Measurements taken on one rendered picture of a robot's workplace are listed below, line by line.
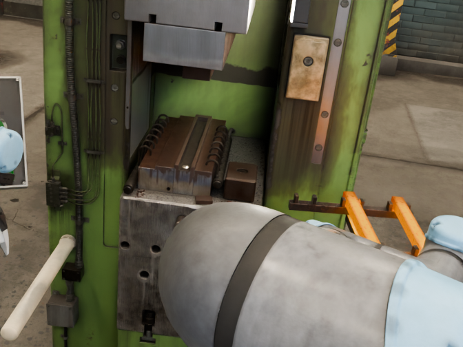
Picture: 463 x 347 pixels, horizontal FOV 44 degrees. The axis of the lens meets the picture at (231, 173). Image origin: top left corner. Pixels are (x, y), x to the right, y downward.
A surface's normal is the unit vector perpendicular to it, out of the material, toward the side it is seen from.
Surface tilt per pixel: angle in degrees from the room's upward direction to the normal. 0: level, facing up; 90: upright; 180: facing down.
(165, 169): 90
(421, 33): 88
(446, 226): 0
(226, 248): 33
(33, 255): 0
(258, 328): 69
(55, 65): 90
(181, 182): 90
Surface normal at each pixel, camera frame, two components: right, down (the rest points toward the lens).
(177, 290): -0.81, 0.00
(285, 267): -0.17, -0.64
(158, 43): -0.08, 0.41
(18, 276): 0.11, -0.90
